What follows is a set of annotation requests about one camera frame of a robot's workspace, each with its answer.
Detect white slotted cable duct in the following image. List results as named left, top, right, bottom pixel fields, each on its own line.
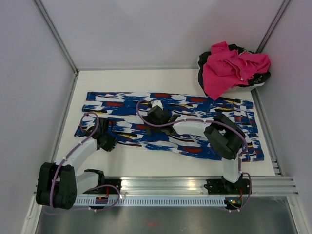
left=74, top=196, right=226, bottom=207

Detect aluminium frame post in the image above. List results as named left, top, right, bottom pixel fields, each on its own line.
left=33, top=0, right=78, bottom=75
left=256, top=0, right=292, bottom=53

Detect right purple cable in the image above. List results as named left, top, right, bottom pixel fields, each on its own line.
left=136, top=99, right=253, bottom=213

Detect left aluminium frame post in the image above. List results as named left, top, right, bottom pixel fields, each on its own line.
left=33, top=0, right=78, bottom=75

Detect blue white patterned trousers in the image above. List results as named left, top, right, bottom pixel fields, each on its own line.
left=75, top=92, right=265, bottom=162

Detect black garment pile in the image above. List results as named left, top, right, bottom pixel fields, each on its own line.
left=197, top=44, right=271, bottom=91

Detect right aluminium frame post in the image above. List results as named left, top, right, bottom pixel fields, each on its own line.
left=256, top=0, right=292, bottom=53

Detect pink trousers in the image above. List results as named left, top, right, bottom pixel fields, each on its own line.
left=202, top=41, right=271, bottom=100

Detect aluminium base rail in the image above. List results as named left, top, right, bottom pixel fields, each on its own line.
left=33, top=176, right=299, bottom=197

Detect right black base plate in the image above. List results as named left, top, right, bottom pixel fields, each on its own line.
left=203, top=178, right=251, bottom=195

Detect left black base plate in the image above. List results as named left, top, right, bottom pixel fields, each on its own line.
left=97, top=178, right=121, bottom=195

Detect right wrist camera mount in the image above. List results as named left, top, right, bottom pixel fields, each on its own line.
left=150, top=100, right=163, bottom=110

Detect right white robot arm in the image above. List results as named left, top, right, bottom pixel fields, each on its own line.
left=138, top=106, right=252, bottom=195

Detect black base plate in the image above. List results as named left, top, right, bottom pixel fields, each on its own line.
left=203, top=178, right=251, bottom=195
left=97, top=178, right=121, bottom=195

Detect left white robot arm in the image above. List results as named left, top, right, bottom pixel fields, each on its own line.
left=35, top=118, right=121, bottom=210

